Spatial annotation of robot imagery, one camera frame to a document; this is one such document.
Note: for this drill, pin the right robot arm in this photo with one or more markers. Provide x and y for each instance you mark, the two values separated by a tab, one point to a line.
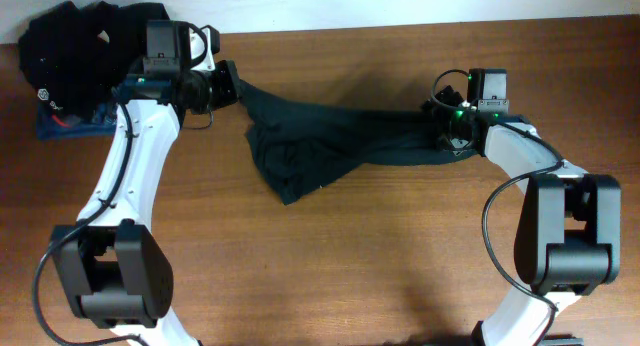
567	240

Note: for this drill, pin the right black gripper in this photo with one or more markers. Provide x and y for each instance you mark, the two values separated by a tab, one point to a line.
457	144

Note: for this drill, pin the dark teal t-shirt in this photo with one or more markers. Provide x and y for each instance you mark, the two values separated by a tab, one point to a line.
300	147

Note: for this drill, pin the black folded sweater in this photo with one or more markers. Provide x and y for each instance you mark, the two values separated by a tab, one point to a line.
73	57

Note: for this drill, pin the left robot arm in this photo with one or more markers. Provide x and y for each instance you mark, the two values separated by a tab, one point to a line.
112	270

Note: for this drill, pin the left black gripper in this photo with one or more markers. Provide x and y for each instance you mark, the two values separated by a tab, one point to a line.
226	68

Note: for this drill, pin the folded blue jeans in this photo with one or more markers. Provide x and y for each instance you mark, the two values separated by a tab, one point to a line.
51	127

